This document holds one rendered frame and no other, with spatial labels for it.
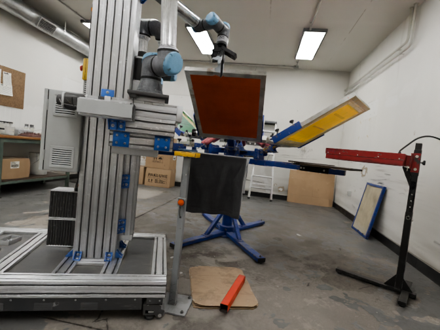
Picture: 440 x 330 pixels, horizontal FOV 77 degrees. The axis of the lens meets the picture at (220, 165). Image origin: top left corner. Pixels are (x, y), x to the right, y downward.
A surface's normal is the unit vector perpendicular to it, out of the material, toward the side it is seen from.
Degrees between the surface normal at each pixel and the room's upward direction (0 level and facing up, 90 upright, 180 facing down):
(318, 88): 90
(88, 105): 90
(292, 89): 90
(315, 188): 78
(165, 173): 89
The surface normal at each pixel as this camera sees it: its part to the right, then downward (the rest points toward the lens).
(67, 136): 0.20, 0.07
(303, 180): -0.13, -0.17
